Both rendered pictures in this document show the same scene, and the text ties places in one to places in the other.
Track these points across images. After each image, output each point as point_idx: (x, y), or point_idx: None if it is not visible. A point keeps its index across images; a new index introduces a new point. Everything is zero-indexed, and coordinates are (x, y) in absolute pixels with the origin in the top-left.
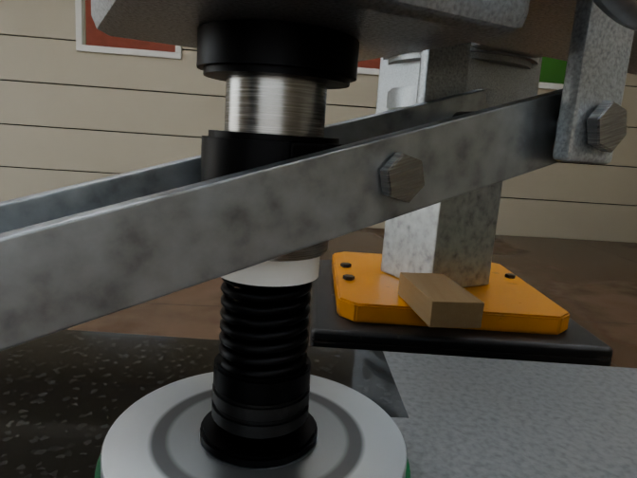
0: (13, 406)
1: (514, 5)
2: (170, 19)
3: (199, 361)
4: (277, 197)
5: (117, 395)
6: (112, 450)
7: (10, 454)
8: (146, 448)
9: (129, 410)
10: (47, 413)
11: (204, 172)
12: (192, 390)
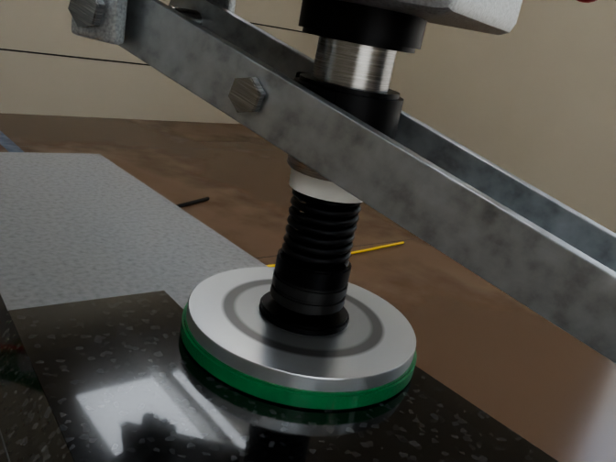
0: None
1: None
2: (444, 21)
3: (163, 433)
4: None
5: (303, 454)
6: (395, 360)
7: (436, 456)
8: (375, 348)
9: (355, 375)
10: None
11: (395, 126)
12: (290, 357)
